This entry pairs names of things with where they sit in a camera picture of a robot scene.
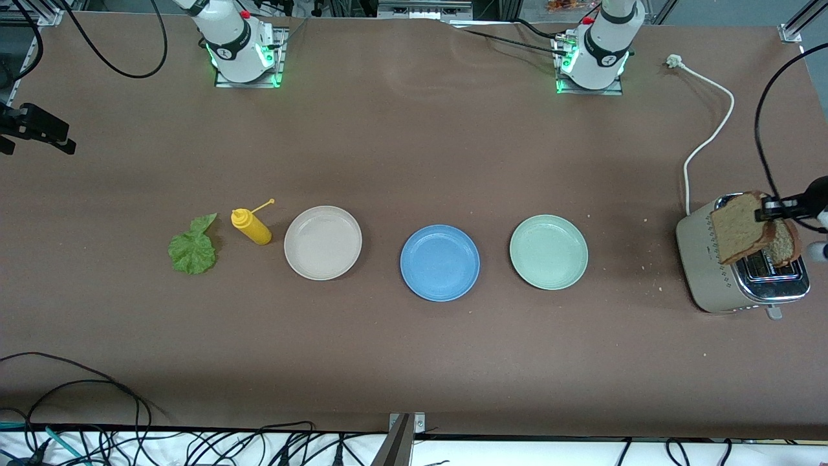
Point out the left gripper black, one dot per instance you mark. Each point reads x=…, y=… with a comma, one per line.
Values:
x=804, y=199

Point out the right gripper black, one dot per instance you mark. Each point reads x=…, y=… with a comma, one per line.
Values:
x=31, y=122

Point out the round-topped brown bread slice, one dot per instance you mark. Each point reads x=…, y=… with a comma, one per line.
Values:
x=786, y=246

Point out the square brown bread slice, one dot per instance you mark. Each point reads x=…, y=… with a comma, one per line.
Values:
x=737, y=230

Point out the green lettuce leaf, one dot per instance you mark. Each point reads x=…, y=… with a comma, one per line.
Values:
x=193, y=251

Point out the yellow mustard squeeze bottle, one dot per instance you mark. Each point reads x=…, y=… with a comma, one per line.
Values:
x=253, y=228

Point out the green round plate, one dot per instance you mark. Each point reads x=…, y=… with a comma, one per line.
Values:
x=548, y=252

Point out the beige round plate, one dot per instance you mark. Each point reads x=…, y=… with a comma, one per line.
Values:
x=323, y=243

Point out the blue round plate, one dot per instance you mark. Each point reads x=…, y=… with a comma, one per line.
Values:
x=440, y=263

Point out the beige chrome toaster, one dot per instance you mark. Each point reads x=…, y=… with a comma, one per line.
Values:
x=702, y=272

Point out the aluminium corner profile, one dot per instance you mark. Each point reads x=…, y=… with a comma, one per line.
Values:
x=792, y=31

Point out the orange packet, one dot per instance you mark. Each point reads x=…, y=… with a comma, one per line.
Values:
x=569, y=5

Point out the grey power strip box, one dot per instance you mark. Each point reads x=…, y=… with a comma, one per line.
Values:
x=424, y=9

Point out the aluminium frame profile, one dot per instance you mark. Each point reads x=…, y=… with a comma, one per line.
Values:
x=32, y=18

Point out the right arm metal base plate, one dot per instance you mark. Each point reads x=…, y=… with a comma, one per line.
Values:
x=249, y=83

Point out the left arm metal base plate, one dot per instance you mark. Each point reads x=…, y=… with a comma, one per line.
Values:
x=614, y=90

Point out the metal table edge bracket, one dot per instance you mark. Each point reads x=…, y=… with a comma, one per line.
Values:
x=401, y=443

